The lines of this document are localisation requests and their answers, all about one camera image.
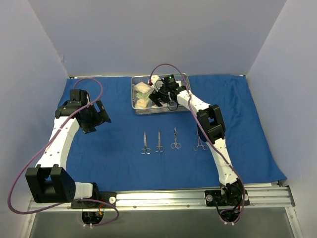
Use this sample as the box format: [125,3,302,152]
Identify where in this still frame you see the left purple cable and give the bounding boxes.
[7,78,119,227]

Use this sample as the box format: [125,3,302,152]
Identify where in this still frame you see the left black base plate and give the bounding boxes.
[70,192,117,209]

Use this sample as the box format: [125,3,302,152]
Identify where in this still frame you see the cream gauze pack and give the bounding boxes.
[134,82,152,94]

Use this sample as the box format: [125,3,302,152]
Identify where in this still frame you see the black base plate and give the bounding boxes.
[204,189,243,207]
[70,192,117,209]

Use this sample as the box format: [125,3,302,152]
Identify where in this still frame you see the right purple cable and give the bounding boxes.
[148,63,248,225]

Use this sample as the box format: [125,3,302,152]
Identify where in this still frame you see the straight steel scissors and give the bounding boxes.
[155,130,164,152]

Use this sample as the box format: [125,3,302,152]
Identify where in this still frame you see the purple cable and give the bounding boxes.
[148,63,248,225]
[7,78,119,227]

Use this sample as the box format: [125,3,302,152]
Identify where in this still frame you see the steel hemostat clamp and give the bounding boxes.
[193,128,209,151]

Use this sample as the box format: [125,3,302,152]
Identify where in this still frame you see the green paper packet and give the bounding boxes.
[135,92,151,100]

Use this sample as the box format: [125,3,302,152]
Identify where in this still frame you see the blue surgical drape cloth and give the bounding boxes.
[60,75,286,191]

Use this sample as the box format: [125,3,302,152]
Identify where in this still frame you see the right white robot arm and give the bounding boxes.
[149,74,245,205]

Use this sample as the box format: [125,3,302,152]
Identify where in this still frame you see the steel mesh instrument tray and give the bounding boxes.
[131,75,188,115]

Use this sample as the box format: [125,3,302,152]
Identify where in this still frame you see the steel surgical scissors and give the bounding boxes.
[170,128,181,149]

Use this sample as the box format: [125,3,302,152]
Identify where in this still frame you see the peach gauze pack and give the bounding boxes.
[135,99,150,109]

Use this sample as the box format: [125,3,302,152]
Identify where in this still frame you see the aluminium front rail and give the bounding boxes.
[26,187,295,214]

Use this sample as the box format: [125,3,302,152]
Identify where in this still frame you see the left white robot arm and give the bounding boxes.
[25,89,111,208]

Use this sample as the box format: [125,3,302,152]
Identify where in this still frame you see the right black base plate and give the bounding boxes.
[204,189,243,207]

